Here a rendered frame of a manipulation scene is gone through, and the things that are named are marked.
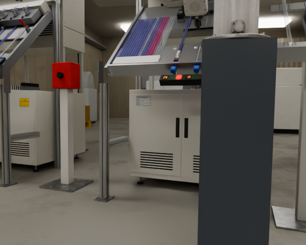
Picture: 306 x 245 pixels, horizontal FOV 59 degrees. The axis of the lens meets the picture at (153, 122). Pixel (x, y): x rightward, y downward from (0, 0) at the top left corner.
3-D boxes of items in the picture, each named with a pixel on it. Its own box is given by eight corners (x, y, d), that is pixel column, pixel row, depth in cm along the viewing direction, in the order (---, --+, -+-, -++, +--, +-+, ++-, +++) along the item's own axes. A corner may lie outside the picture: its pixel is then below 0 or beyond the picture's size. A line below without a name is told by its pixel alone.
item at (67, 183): (71, 192, 162) (70, 59, 156) (39, 187, 169) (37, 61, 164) (93, 181, 184) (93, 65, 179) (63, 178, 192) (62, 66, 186)
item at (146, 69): (239, 74, 125) (239, 60, 120) (111, 77, 146) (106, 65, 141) (239, 72, 126) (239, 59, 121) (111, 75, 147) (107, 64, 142)
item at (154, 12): (242, 31, 149) (243, 22, 146) (132, 39, 171) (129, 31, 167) (244, 4, 170) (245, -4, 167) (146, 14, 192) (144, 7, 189)
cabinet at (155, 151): (240, 198, 155) (244, 89, 150) (128, 184, 178) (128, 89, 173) (242, 171, 216) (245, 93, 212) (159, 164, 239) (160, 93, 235)
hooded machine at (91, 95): (76, 122, 725) (76, 73, 716) (99, 122, 715) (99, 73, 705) (63, 124, 654) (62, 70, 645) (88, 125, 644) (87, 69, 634)
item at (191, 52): (239, 67, 124) (239, 61, 122) (110, 71, 145) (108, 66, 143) (241, 44, 136) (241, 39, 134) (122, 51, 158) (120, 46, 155)
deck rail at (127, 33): (111, 77, 147) (107, 67, 142) (108, 77, 147) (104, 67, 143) (146, 14, 192) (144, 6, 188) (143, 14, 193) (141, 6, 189)
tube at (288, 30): (293, 55, 102) (294, 53, 101) (289, 56, 103) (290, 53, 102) (284, 0, 136) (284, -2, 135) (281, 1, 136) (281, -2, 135)
